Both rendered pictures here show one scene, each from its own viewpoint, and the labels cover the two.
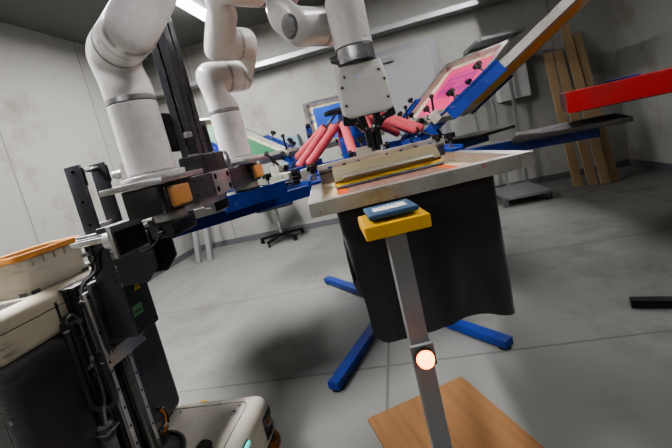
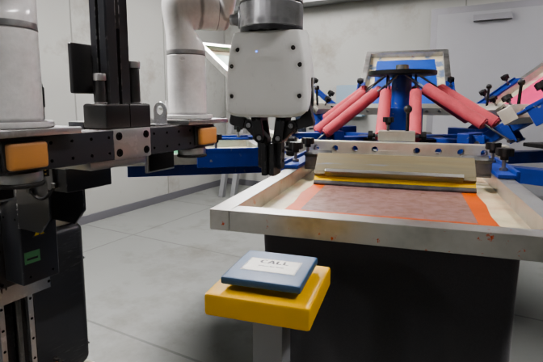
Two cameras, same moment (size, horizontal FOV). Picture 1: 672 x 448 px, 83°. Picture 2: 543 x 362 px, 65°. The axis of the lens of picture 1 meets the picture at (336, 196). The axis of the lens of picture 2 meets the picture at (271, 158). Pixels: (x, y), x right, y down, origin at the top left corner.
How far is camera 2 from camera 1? 39 cm
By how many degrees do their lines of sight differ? 18
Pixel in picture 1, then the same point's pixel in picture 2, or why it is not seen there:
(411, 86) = (529, 56)
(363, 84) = (263, 67)
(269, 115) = (338, 56)
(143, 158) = not seen: outside the picture
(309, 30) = not seen: outside the picture
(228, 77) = (196, 10)
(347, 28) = not seen: outside the picture
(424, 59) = not seen: outside the picture
